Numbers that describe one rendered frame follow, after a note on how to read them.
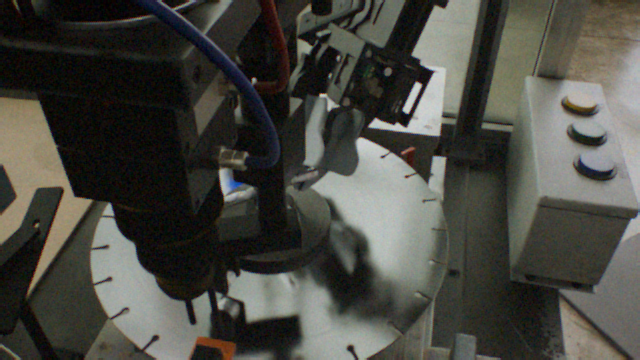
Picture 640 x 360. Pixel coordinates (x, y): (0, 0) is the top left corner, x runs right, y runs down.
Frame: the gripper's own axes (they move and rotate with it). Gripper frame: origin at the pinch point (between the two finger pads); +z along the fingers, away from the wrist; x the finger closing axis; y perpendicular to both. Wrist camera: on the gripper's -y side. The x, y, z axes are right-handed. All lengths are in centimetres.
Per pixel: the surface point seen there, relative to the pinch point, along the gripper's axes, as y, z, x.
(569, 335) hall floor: -37, 38, 120
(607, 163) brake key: 1.8, -11.7, 37.0
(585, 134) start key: -3.7, -13.6, 38.0
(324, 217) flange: 3.2, 2.4, 2.4
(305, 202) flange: 0.8, 2.4, 1.3
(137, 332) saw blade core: 8.2, 13.3, -12.5
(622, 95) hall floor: -125, -31, 204
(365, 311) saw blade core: 13.2, 5.5, 3.2
